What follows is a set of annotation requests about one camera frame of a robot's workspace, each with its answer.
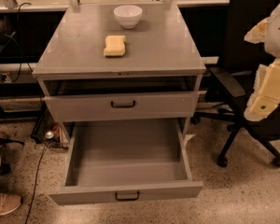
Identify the black office chair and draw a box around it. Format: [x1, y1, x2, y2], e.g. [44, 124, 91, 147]
[190, 0, 280, 167]

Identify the black floor cable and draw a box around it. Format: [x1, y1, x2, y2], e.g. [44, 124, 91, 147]
[23, 142, 49, 224]

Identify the grey upper drawer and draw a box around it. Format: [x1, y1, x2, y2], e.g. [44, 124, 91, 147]
[45, 91, 198, 122]

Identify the black upper drawer handle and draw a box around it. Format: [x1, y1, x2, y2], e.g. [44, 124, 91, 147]
[110, 100, 136, 109]

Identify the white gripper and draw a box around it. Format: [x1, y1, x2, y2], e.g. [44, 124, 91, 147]
[244, 4, 280, 121]

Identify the black drawer handle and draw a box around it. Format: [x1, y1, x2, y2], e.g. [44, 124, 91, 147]
[115, 191, 140, 202]
[110, 100, 136, 109]

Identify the tan sneaker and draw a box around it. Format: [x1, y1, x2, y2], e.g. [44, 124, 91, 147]
[0, 192, 21, 216]

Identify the black hanging cable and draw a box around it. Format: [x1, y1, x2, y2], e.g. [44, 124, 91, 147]
[3, 1, 35, 84]

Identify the white ceramic bowl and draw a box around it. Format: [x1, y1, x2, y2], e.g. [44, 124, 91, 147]
[113, 5, 143, 29]

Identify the black middle drawer handle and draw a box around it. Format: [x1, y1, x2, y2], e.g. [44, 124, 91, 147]
[115, 191, 140, 202]

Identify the open grey middle drawer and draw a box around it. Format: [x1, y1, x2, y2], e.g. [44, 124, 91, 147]
[49, 119, 203, 205]

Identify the yellow sponge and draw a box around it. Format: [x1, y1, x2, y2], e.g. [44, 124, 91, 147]
[104, 35, 126, 57]

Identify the grey drawer cabinet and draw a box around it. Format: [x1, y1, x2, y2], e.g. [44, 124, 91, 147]
[34, 3, 205, 139]

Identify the white wall socket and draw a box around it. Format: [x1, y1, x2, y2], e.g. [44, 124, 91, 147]
[0, 73, 11, 83]

